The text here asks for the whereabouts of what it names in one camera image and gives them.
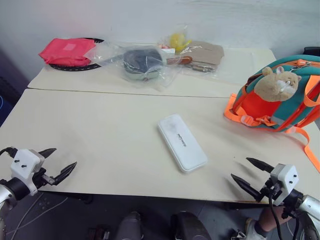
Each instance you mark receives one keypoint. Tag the black rounded shape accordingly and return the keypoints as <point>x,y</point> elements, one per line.
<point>188,227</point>

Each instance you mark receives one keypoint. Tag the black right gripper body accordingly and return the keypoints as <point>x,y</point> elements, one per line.
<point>270,190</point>

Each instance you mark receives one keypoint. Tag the dark grey round hat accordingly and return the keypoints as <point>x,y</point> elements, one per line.
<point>142,63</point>

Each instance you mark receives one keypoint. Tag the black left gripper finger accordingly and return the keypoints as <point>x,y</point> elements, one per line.
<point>66,171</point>
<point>47,152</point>

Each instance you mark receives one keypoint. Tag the grey rounded shape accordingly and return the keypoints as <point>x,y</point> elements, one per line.
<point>130,226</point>

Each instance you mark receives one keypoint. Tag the red fabric pouch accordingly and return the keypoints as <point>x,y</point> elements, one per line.
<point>66,51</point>

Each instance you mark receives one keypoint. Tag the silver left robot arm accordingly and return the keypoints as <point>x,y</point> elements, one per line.
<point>15,188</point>

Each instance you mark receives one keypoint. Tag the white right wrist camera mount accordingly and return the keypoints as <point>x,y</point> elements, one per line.
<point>285,178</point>

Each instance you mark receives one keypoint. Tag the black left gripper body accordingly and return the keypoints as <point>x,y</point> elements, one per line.
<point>42,178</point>

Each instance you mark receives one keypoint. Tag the black chair back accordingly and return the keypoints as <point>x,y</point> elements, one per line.
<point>312,51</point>

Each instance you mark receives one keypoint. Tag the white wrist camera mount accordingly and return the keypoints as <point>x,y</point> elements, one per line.
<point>25,162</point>
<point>285,178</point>

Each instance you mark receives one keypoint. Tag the brown cardboard sheet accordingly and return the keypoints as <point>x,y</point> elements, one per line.
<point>205,55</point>

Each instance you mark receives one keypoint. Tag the yellow item in plastic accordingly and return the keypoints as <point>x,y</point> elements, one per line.
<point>178,41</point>

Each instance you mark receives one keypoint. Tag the person's bare leg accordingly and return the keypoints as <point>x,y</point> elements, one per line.
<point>271,220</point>

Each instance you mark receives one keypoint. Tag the clear plastic bag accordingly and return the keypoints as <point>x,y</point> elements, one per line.
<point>165,75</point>

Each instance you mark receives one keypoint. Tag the white rectangular case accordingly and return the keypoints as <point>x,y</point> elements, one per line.
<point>182,142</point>

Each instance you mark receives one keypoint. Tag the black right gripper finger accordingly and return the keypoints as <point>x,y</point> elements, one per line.
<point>260,165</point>
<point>243,185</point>

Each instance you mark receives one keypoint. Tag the white shoe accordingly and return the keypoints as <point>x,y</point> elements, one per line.
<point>253,231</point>

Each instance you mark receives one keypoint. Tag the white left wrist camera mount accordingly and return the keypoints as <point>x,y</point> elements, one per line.
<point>25,162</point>

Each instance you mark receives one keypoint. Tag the teal and orange backpack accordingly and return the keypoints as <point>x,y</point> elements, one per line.
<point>287,110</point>

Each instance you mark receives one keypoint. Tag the brown plush hamster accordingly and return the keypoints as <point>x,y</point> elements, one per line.
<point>276,83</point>

